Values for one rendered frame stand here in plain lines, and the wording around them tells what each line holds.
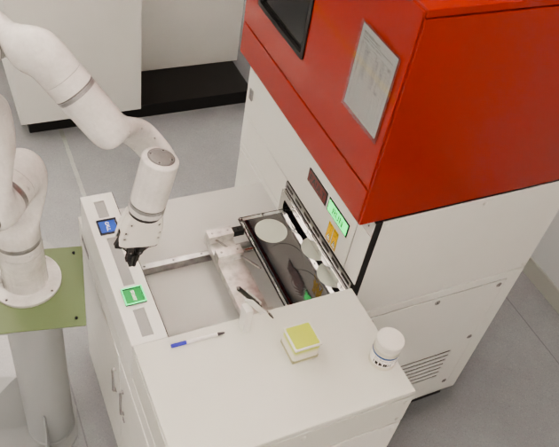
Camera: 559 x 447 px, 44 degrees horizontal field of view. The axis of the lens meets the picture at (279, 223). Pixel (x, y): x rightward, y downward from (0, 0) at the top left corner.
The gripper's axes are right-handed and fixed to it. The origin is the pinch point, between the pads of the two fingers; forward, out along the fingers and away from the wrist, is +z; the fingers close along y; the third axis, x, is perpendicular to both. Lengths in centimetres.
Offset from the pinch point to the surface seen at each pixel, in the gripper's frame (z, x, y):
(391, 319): 21, 15, -84
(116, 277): 15.6, -7.5, -1.2
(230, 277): 16.8, -4.6, -34.3
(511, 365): 75, 12, -184
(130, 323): 15.7, 8.1, -0.6
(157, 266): 23.5, -17.0, -17.5
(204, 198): 21, -43, -42
